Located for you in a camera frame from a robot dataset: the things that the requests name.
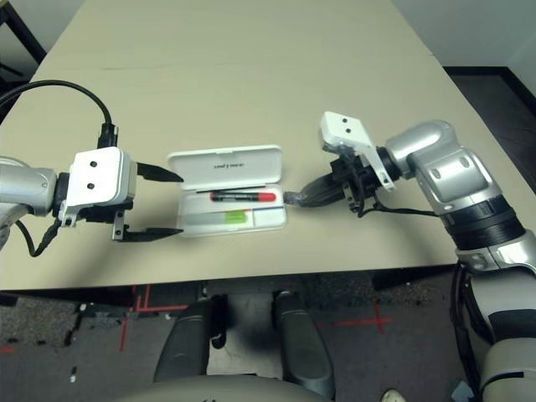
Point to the dark grey right robot leg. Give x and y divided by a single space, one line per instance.
301 347

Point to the black marker with red cap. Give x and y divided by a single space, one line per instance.
243 197

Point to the dark grey robot leg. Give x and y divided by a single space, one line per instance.
301 347
184 347

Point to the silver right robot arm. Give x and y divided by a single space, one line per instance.
439 167

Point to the beige side table black frame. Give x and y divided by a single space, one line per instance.
25 29

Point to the white shoe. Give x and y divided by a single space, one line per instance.
394 396

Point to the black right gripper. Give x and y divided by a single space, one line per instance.
358 184

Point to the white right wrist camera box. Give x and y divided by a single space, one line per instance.
343 127

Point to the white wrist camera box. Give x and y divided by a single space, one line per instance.
343 127
100 176

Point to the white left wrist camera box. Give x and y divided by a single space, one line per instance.
100 176

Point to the grey robot torso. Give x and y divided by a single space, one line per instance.
209 393

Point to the white plastic pencil case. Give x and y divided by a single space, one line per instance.
234 167

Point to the green highlighter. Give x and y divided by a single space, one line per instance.
236 218

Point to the blue grey floor box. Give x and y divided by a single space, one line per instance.
462 389

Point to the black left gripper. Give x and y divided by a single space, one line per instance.
104 213

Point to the dark grey left robot leg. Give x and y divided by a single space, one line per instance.
184 347

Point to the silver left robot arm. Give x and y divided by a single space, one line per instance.
25 188

